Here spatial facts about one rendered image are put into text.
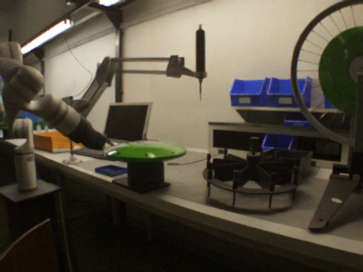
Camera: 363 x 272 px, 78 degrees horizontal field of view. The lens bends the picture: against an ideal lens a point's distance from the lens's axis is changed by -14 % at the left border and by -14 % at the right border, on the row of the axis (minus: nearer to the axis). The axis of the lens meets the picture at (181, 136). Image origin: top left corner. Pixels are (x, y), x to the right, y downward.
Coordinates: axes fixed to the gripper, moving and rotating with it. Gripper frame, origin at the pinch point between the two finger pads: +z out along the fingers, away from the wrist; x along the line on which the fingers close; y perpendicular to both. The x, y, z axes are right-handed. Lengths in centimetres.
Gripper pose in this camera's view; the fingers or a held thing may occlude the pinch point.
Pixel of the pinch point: (113, 145)
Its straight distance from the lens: 85.6
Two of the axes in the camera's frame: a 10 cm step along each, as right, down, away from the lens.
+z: 4.2, 4.9, 7.7
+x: 8.6, 0.6, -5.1
